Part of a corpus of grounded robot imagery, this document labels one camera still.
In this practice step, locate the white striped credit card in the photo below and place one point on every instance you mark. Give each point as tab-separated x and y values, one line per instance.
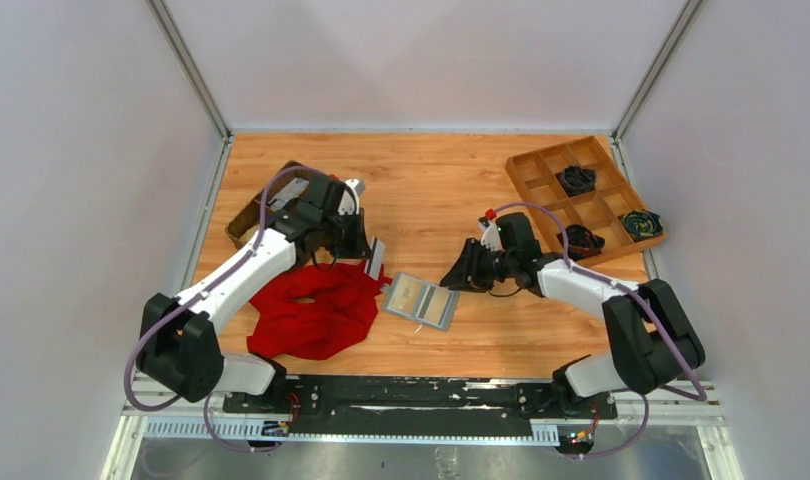
374	263

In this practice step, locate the blue yellow rolled tie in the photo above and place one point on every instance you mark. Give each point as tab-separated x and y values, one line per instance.
642	224

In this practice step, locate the dark rolled belt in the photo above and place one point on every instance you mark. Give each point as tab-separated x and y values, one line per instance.
580	242

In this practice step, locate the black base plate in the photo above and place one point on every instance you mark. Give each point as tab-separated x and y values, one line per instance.
417	406

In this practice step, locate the brown woven basket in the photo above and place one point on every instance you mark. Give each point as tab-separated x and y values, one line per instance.
245	223

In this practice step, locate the red cloth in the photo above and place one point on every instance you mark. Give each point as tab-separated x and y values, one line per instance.
315	313

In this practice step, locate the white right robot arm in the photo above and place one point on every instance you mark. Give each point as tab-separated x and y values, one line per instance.
651	340

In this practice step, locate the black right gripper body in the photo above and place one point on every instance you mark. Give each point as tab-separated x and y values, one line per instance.
478	261

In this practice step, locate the grey card holder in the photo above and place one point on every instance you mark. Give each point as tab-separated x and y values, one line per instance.
435	309

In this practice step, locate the aluminium frame rail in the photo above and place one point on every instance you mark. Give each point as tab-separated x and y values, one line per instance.
666	407

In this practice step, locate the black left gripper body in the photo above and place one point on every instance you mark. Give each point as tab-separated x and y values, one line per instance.
355	234

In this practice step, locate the grey card in basket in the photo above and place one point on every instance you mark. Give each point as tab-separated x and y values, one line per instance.
292	189

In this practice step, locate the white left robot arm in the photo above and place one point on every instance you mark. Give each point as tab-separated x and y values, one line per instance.
178	345

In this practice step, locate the black rolled belt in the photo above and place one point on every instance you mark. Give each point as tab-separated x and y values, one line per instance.
576	180

